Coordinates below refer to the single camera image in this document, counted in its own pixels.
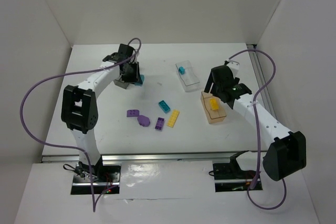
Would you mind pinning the dark purple lego plate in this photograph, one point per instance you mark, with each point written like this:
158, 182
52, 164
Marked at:
159, 124

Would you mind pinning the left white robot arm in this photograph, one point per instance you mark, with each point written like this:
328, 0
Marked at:
79, 109

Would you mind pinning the small yellow lego brick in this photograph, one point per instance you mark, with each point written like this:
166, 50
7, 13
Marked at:
213, 104

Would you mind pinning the purple rounded lego brick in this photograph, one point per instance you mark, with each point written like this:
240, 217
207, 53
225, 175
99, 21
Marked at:
133, 113

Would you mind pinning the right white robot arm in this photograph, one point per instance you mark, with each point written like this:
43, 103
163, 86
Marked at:
286, 152

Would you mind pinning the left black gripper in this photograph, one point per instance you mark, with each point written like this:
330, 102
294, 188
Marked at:
132, 74

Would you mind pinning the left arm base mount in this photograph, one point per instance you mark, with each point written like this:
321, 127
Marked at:
108, 180

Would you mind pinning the dark smoky plastic container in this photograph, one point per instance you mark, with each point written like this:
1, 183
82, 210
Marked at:
120, 83

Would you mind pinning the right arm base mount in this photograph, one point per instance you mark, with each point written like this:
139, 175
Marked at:
229, 175

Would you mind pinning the teal rectangular lego brick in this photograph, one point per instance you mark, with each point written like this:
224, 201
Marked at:
164, 106

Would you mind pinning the purple oval lego brick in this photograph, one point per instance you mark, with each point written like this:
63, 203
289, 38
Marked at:
143, 120

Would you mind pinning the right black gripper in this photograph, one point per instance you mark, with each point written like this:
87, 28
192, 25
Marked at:
219, 87

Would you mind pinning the orange tinted plastic container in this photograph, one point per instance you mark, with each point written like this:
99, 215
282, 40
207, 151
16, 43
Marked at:
214, 112

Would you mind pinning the teal rounded lego brick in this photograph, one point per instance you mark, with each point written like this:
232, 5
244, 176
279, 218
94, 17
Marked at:
140, 81

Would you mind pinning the clear plastic container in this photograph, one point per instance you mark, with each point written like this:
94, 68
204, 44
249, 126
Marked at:
189, 81

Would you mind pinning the long yellow lego plate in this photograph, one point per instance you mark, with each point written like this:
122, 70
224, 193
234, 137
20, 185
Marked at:
172, 120

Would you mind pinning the aluminium rail frame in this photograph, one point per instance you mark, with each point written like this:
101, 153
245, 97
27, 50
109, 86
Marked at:
118, 136

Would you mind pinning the small teal lego cube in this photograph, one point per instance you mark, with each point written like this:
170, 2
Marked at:
181, 70

